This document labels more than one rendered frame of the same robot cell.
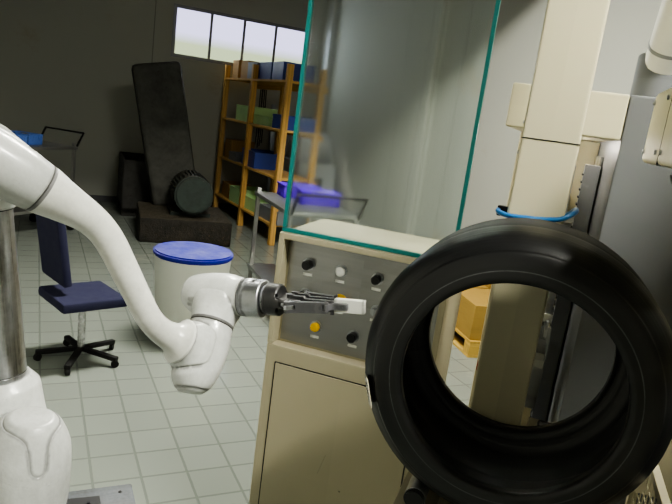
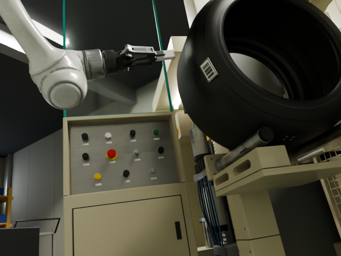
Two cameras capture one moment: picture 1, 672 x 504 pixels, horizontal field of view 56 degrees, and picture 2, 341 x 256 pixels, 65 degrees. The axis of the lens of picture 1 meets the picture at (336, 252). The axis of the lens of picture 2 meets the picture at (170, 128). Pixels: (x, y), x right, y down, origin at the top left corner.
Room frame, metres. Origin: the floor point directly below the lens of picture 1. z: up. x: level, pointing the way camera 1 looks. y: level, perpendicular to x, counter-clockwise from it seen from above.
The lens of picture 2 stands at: (0.69, 0.37, 0.69)
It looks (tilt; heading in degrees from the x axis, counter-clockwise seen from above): 21 degrees up; 328
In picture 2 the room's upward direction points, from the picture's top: 9 degrees counter-clockwise
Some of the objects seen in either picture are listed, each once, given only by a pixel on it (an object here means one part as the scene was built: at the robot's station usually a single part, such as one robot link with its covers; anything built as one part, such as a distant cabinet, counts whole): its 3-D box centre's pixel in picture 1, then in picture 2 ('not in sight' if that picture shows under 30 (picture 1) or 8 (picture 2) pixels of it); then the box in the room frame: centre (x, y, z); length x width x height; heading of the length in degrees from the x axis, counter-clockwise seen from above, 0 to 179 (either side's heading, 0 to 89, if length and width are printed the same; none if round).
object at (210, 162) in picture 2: not in sight; (252, 162); (1.46, -0.47, 0.90); 0.40 x 0.03 x 0.10; 72
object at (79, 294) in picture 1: (80, 289); not in sight; (3.55, 1.48, 0.45); 0.52 x 0.49 x 0.89; 115
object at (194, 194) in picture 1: (184, 150); not in sight; (7.43, 1.93, 1.01); 1.23 x 1.19 x 2.02; 28
